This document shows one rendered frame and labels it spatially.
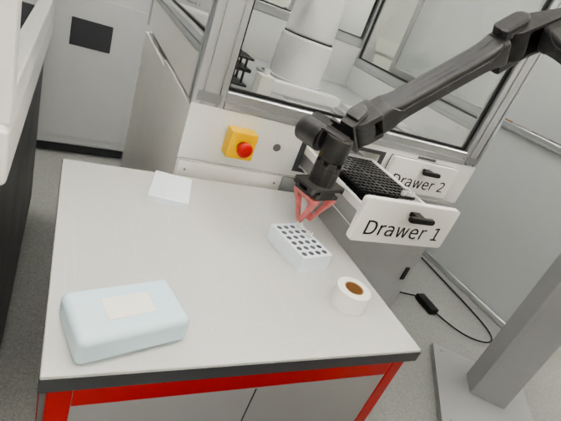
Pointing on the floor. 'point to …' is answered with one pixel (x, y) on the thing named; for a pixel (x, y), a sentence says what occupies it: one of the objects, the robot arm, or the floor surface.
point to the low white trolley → (210, 310)
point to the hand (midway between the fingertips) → (304, 217)
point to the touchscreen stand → (502, 361)
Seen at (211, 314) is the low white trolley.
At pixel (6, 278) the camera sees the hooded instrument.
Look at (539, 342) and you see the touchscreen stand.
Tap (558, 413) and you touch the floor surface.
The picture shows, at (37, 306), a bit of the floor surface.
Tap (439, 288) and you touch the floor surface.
